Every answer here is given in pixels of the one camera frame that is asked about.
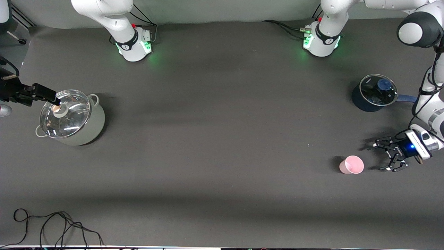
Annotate pink plastic cup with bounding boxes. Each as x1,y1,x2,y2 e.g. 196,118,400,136
339,155,364,174

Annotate glass lid with beige knob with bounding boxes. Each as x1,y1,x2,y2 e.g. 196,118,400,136
40,90,91,139

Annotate dark blue saucepan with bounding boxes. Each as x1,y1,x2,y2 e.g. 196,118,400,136
352,74,418,113

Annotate glass lid with blue knob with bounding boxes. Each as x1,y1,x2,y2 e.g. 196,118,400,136
359,74,398,106

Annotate grey-green cooking pot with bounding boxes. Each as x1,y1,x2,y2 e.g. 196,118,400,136
35,93,105,146

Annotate black right arm wrist cable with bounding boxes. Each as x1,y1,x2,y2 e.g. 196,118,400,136
0,55,20,76

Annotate black arm wrist cable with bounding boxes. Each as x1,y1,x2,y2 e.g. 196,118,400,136
0,55,20,76
395,50,444,141

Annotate black left arm wrist cable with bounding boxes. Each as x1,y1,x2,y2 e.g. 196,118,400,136
395,50,444,141

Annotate black right arm base cables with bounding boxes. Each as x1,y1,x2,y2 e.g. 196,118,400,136
109,5,159,44

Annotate black arm base cables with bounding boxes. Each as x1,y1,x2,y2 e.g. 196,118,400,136
263,7,325,40
109,5,159,44

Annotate thin black tangled cable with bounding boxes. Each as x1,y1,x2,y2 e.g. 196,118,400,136
0,208,104,249

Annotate black left arm base cables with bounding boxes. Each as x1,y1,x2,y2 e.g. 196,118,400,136
263,7,325,40

